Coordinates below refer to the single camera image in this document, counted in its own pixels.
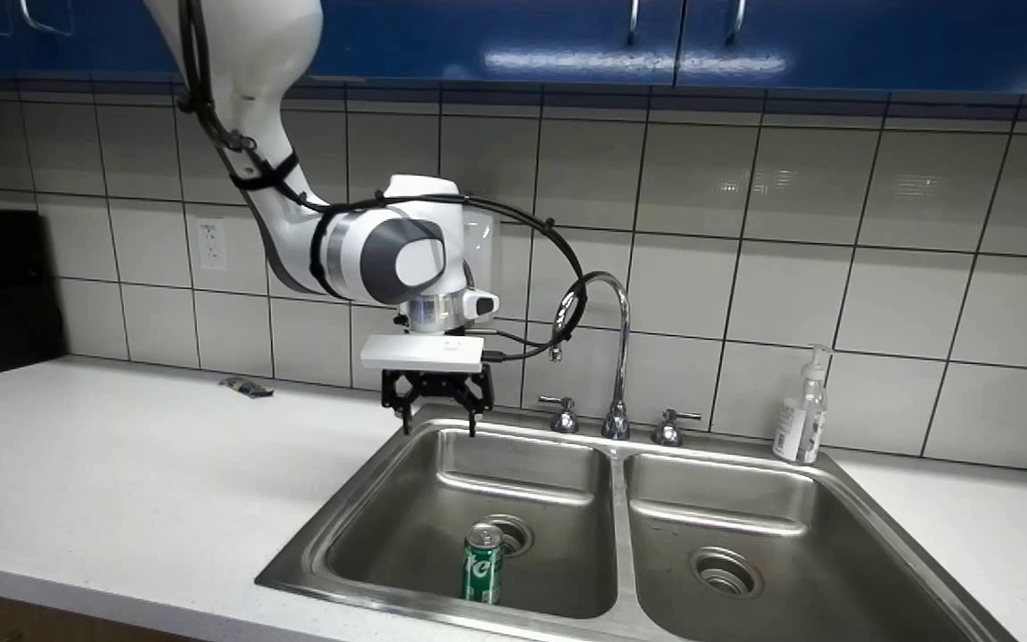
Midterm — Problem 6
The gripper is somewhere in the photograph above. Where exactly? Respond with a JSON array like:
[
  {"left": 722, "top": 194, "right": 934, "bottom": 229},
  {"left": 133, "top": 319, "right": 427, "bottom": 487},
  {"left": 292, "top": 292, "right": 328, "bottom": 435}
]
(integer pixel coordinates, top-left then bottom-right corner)
[{"left": 381, "top": 366, "right": 496, "bottom": 439}]

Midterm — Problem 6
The dark crumpled wrapper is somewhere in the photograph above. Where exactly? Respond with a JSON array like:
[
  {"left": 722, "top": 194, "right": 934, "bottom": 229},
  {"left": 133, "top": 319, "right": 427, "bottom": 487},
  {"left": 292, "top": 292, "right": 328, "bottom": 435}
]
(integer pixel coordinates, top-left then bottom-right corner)
[{"left": 217, "top": 374, "right": 276, "bottom": 399}]

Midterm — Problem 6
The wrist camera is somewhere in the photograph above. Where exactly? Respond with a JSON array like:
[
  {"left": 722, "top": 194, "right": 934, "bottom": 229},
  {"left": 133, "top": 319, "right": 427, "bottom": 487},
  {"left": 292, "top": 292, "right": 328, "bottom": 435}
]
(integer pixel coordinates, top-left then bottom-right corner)
[{"left": 359, "top": 333, "right": 487, "bottom": 375}]

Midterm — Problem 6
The chrome gooseneck tap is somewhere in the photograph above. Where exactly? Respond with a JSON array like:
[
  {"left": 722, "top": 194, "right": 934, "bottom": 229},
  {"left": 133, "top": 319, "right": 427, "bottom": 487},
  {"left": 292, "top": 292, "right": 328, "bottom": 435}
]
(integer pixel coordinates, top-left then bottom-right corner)
[{"left": 553, "top": 271, "right": 633, "bottom": 441}]

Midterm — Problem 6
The blue cabinet door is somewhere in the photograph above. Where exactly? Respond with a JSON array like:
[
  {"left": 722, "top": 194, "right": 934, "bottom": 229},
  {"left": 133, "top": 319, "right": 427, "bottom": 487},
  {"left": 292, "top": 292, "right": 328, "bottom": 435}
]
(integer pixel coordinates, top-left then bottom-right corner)
[
  {"left": 676, "top": 0, "right": 1027, "bottom": 96},
  {"left": 310, "top": 0, "right": 682, "bottom": 87},
  {"left": 0, "top": 0, "right": 177, "bottom": 78}
]

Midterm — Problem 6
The white wall socket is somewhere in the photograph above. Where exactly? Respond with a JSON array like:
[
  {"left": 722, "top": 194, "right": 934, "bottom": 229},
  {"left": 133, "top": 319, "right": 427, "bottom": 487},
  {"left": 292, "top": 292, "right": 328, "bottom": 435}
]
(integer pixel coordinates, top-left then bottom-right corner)
[{"left": 195, "top": 216, "right": 230, "bottom": 272}]

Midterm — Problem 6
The green soda can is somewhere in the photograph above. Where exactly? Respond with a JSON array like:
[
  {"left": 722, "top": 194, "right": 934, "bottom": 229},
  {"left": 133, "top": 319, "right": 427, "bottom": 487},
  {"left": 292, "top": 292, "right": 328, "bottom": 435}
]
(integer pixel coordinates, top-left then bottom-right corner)
[{"left": 461, "top": 523, "right": 506, "bottom": 606}]

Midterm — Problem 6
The steel double sink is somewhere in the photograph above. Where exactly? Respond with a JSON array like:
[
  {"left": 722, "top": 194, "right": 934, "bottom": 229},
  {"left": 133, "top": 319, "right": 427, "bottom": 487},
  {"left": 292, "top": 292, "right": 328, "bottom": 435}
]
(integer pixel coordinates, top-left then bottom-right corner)
[{"left": 254, "top": 404, "right": 1019, "bottom": 642}]

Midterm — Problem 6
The blue wall cabinet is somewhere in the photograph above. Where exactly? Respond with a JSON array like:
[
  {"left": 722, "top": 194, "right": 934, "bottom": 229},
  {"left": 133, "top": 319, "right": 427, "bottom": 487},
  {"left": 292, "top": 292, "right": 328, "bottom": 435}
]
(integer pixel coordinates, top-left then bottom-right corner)
[{"left": 0, "top": 0, "right": 1027, "bottom": 97}]

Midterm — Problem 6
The clear pump bottle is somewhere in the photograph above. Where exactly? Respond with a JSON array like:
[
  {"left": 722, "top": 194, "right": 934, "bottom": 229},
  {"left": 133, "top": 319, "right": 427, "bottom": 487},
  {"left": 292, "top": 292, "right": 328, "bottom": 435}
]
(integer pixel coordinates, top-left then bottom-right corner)
[{"left": 771, "top": 343, "right": 834, "bottom": 465}]

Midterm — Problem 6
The chrome tap handle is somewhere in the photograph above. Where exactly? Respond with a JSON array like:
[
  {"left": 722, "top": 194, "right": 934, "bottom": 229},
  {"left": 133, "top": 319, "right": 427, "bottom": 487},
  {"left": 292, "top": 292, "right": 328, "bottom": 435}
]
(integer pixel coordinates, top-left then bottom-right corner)
[
  {"left": 651, "top": 407, "right": 704, "bottom": 449},
  {"left": 538, "top": 394, "right": 580, "bottom": 436}
]

